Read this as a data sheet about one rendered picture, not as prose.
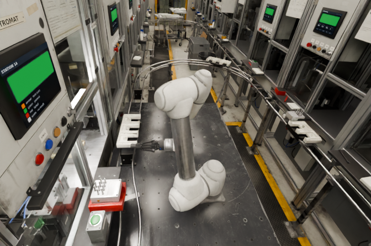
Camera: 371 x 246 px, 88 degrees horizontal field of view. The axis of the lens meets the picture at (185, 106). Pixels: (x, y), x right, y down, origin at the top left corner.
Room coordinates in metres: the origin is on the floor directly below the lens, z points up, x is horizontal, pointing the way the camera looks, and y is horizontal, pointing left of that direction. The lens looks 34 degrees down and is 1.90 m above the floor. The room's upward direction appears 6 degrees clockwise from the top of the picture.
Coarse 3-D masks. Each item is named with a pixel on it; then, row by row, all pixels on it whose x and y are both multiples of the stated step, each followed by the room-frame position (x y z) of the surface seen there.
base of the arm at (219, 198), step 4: (220, 192) 0.77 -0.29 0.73; (208, 196) 0.74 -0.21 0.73; (212, 196) 0.73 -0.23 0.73; (216, 196) 0.74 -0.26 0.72; (220, 196) 0.76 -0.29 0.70; (204, 200) 0.72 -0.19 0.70; (208, 200) 0.73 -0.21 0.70; (212, 200) 0.73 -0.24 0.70; (216, 200) 0.73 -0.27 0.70; (220, 200) 0.74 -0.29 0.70; (224, 200) 0.74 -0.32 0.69
